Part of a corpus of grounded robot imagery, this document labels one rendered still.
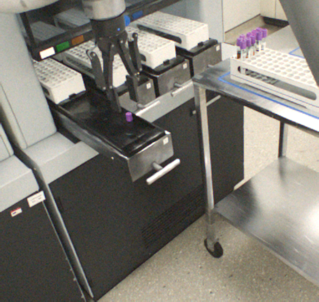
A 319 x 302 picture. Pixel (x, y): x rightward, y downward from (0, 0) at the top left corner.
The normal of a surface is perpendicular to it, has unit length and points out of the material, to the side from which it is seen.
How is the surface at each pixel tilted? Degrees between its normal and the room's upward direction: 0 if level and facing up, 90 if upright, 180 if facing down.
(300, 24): 101
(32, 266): 90
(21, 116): 90
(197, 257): 0
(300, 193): 0
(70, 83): 90
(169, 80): 90
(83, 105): 0
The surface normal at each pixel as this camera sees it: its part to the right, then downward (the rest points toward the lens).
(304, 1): -0.75, 0.50
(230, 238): -0.13, -0.79
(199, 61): 0.66, 0.39
